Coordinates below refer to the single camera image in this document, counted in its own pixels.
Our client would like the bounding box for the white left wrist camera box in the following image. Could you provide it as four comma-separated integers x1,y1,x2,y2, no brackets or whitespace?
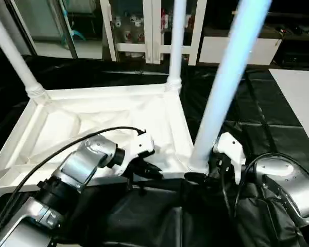
118,132,156,179

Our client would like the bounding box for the black work mat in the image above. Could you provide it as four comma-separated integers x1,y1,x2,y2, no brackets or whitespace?
0,54,309,247

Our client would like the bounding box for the white flat panel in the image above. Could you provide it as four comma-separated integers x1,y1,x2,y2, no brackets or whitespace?
269,68,309,130

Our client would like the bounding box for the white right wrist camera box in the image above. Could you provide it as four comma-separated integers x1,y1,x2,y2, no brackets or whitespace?
213,132,246,185

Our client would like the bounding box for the white plastic table leg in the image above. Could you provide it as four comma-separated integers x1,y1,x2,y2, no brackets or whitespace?
166,0,189,94
0,4,48,106
187,0,272,174

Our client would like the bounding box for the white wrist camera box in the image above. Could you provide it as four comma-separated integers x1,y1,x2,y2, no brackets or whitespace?
118,132,156,179
213,132,246,185

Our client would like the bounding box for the white glass-door cabinet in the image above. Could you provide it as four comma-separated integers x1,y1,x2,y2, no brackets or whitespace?
99,0,208,65

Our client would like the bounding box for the white drawer unit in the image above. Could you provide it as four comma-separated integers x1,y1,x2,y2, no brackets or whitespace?
198,35,284,66

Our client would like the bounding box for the white plastic table top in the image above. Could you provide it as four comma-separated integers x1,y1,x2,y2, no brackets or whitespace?
0,82,211,202

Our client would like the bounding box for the blue metal stand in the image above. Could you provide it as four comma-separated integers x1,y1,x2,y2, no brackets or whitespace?
62,0,89,45

